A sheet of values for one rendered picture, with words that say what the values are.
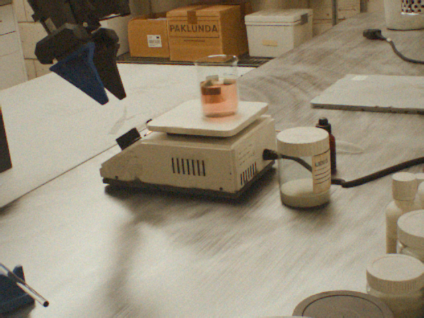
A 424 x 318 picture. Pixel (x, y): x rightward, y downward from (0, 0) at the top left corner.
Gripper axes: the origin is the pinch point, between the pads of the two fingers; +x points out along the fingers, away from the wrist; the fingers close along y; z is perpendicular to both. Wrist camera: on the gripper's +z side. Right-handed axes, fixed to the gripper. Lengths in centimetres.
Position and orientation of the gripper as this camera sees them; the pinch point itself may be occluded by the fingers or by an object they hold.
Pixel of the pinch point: (101, 78)
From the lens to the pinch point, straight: 93.9
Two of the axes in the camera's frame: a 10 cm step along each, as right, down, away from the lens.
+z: 8.4, -5.1, -1.8
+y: 1.2, -1.5, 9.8
